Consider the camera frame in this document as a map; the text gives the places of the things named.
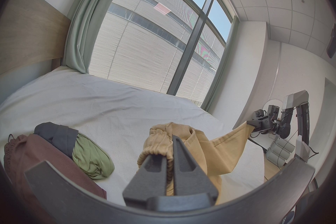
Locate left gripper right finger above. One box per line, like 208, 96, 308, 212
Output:
172, 135, 219, 205

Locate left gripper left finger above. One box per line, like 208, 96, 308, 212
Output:
123, 154, 169, 207

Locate tan shorts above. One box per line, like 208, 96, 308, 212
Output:
137, 122, 254, 205

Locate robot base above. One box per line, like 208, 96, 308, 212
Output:
265, 136, 296, 167

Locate bed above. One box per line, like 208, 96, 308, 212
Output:
0, 0, 265, 206

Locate olive green garment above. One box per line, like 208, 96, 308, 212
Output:
72, 132, 115, 180

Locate dark brown shorts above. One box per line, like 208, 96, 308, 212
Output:
3, 134, 108, 201

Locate black garment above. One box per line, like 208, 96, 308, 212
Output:
34, 122, 79, 160

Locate window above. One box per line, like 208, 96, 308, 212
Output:
88, 0, 237, 109

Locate long grey-green curtain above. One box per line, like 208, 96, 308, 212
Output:
62, 0, 149, 74

